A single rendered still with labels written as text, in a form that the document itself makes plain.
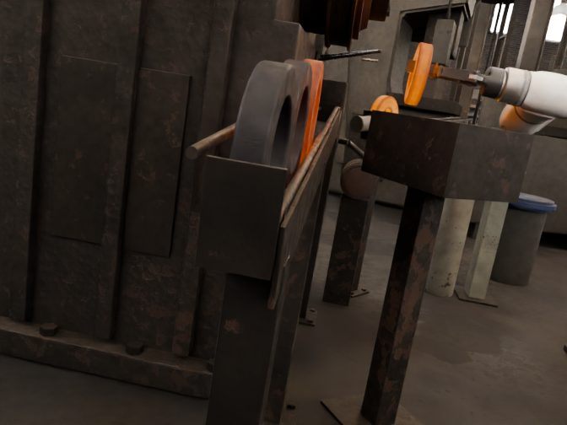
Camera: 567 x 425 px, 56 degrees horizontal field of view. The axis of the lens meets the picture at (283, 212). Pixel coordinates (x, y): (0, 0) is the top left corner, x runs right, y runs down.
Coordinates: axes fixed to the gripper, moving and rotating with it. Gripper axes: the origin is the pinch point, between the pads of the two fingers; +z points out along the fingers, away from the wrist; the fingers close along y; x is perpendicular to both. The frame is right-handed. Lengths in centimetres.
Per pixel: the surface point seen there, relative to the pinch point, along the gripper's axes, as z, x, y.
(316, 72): 21, -9, -58
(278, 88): 21, -13, -95
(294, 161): 21, -23, -66
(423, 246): -7.1, -39.0, -29.5
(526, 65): -264, 119, 869
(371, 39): 13, 40, 291
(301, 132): 21, -18, -64
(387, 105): 2, -10, 62
